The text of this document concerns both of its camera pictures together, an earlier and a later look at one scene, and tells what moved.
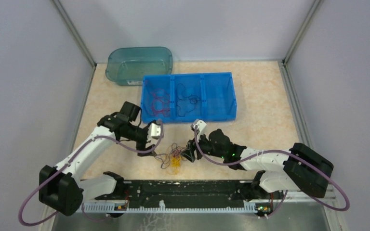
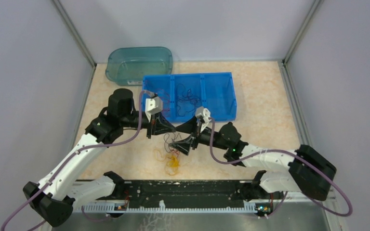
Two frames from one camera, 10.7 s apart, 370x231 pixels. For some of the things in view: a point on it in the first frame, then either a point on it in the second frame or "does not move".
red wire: [161, 103] does not move
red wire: [160, 101] does not move
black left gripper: [143, 151] -> [159, 124]
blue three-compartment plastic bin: [183, 97] does not move
